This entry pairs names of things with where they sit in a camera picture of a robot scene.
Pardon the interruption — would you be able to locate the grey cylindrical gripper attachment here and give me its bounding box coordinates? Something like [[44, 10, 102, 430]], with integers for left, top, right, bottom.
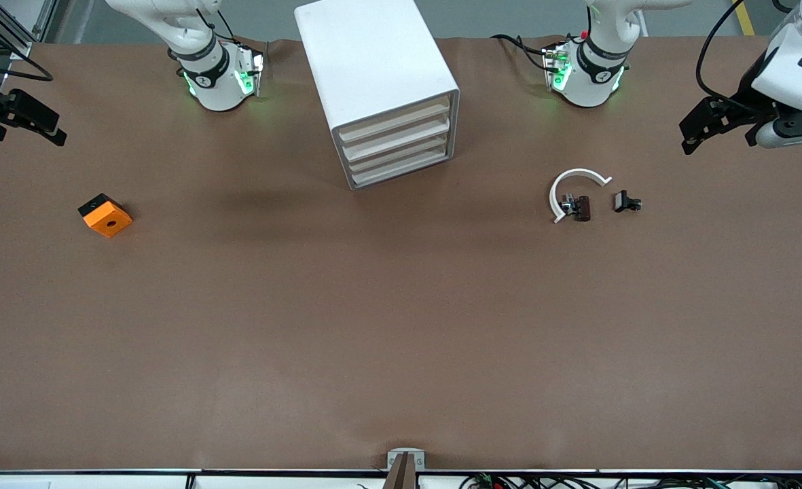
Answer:
[[757, 122, 802, 149]]

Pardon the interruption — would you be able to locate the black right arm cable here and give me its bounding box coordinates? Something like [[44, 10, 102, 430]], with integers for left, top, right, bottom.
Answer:
[[0, 14, 54, 81]]

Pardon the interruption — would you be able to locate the yellow floor tape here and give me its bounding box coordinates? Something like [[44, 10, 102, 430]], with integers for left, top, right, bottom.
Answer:
[[732, 0, 756, 36]]

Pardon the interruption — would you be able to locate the white half-ring pipe clamp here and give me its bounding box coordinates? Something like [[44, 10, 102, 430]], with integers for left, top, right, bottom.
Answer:
[[549, 168, 613, 224]]

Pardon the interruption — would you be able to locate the orange and black button box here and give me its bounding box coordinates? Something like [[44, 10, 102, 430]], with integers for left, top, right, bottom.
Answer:
[[78, 193, 133, 238]]

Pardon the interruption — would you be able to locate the black base cable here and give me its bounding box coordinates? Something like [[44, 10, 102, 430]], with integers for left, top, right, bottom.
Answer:
[[492, 34, 551, 69]]

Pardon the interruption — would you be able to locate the metal table edge bracket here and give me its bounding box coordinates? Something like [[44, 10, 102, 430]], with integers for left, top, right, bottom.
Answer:
[[384, 448, 426, 489]]

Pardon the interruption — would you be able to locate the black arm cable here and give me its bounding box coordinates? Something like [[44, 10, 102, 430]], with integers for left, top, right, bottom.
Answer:
[[0, 14, 54, 81], [695, 0, 754, 109]]

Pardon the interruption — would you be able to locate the dark brown binder clip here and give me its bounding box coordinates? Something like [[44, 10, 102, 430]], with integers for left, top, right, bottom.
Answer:
[[560, 194, 591, 222]]

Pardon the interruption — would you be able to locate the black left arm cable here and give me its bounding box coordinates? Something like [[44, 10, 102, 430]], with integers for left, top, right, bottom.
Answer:
[[695, 0, 754, 109]]

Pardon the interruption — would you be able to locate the brown table mat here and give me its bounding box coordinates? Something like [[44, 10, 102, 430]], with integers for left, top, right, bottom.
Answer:
[[0, 34, 802, 473]]

